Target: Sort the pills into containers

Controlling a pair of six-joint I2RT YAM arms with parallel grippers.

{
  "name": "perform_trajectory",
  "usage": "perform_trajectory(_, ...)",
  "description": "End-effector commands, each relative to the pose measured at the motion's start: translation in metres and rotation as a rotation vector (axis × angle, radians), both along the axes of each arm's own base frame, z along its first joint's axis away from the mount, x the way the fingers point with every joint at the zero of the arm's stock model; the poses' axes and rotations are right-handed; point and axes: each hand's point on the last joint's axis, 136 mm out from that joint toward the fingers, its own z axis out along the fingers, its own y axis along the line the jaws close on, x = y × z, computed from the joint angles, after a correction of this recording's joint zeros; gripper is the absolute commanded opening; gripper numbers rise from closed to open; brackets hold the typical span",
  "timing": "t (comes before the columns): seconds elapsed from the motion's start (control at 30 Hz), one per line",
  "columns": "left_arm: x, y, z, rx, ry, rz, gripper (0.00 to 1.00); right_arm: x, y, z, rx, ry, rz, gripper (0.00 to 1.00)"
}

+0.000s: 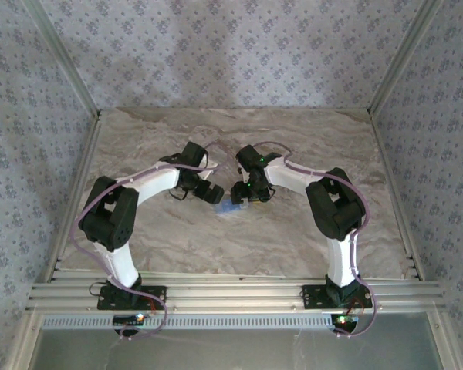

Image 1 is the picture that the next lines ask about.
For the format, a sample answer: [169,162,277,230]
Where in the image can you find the grey metal sheet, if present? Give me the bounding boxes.
[32,329,444,370]

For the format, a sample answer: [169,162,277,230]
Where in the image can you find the left circuit board with LED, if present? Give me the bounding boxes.
[112,313,147,325]

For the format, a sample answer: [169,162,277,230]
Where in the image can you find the right circuit board with LED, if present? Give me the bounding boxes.
[330,313,360,328]

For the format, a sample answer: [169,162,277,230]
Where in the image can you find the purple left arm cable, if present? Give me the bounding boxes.
[72,140,236,342]

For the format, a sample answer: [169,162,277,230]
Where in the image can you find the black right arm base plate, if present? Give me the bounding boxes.
[300,284,373,311]

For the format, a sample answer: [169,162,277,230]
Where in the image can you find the aluminium frame bar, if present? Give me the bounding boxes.
[426,311,463,370]
[5,311,43,370]

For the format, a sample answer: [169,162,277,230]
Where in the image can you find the translucent blue pill organizer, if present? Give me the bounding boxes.
[212,197,252,215]

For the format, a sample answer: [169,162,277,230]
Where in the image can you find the grey slotted cable duct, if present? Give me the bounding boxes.
[41,312,335,331]

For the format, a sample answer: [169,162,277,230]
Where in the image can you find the aluminium corner post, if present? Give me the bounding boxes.
[22,0,103,118]
[367,0,445,116]

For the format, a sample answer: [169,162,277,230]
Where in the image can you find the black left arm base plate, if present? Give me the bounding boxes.
[96,284,168,311]

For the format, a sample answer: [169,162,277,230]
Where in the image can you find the aluminium mounting rail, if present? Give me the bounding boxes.
[25,279,448,312]

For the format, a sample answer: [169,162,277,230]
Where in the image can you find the circuit board with led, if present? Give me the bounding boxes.
[330,313,360,328]
[112,313,147,325]

